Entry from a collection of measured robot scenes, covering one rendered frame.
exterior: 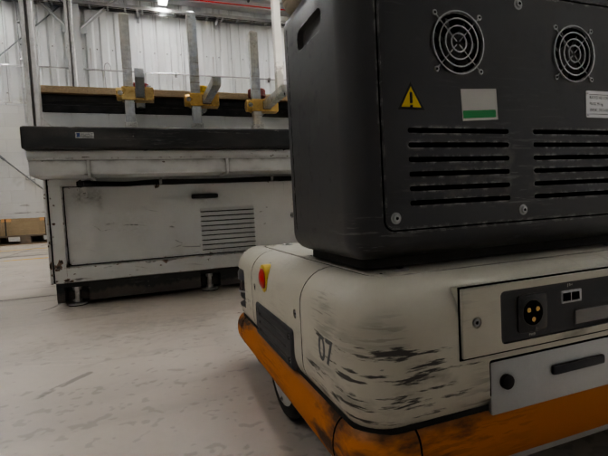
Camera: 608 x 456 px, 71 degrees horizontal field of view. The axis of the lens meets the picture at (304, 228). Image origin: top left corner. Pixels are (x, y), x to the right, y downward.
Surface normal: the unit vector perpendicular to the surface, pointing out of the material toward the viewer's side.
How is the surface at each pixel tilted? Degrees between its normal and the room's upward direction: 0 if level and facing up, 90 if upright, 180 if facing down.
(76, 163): 90
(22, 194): 90
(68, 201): 90
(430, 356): 90
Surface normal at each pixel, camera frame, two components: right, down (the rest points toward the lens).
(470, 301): 0.34, 0.03
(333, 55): -0.94, 0.07
